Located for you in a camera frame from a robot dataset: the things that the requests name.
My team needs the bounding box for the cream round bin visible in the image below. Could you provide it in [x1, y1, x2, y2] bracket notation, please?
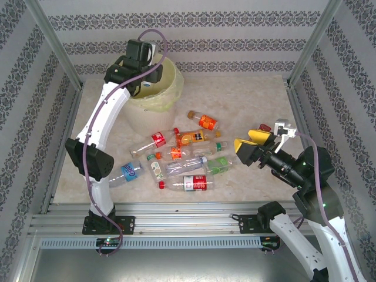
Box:
[125, 57, 184, 135]

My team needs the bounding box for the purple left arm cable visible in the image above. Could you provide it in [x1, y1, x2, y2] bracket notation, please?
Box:
[83, 28, 168, 258]

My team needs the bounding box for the orange juice bottle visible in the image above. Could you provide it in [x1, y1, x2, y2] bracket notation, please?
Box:
[175, 130, 221, 147]

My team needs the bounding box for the small bottle green cap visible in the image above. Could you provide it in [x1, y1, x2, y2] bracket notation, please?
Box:
[146, 153, 168, 181]

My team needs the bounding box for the grey metal base panel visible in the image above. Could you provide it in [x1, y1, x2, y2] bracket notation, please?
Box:
[29, 248, 312, 282]

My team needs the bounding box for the small clear bottle orange cap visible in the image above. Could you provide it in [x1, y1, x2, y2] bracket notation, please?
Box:
[155, 146, 192, 162]

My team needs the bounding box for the orange label bottle brown cap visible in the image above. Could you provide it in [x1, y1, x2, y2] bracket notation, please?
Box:
[187, 110, 220, 132]

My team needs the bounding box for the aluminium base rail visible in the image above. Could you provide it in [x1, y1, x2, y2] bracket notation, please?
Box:
[28, 202, 344, 236]

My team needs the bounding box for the aluminium frame post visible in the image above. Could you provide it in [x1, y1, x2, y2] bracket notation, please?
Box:
[25, 0, 85, 89]
[287, 0, 344, 88]

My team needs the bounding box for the grey slotted cable duct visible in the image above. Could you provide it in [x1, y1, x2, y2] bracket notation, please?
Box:
[39, 236, 263, 250]

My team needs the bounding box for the clear bottle red white label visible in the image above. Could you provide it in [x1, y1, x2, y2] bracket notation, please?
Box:
[159, 174, 215, 193]

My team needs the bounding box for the large clear bottle blue label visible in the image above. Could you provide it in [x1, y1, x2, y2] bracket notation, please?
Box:
[108, 160, 145, 189]

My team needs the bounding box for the crushed clear water bottle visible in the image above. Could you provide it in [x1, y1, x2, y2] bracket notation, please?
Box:
[164, 156, 209, 177]

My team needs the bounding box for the clear bottle large green label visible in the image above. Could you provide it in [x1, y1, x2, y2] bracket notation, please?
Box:
[205, 155, 240, 174]

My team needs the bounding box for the clear bottle red cola label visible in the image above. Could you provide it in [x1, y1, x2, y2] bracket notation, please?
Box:
[130, 128, 180, 159]

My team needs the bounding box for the clear bottle small green label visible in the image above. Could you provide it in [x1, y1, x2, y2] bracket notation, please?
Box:
[191, 140, 229, 157]

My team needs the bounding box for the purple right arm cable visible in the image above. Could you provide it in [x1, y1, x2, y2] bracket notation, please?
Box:
[293, 131, 361, 282]

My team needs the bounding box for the aluminium side rail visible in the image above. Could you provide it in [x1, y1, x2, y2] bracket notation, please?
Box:
[286, 83, 344, 212]
[39, 86, 85, 215]

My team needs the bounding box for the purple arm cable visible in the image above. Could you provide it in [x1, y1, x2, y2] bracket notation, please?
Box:
[83, 28, 168, 258]
[293, 131, 361, 282]

